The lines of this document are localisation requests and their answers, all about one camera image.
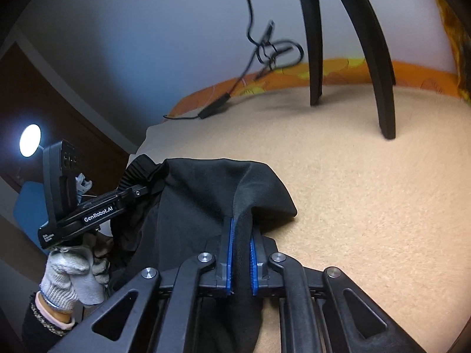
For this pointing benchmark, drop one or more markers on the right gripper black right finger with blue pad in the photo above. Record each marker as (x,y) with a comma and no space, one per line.
(322,311)

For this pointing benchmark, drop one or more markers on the black pants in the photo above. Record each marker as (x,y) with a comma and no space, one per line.
(188,203)

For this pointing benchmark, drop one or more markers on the black tripod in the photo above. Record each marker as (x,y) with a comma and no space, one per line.
(370,44)

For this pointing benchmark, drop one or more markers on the left hand in grey glove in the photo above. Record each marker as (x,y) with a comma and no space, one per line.
(77,274)

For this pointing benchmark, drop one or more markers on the small white desk lamp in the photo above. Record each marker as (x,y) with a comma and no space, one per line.
(30,140)

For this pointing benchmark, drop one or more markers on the left forearm, dark sleeve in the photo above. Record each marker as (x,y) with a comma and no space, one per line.
(40,331)

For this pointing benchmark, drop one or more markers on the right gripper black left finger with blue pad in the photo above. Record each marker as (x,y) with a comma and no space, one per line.
(158,311)

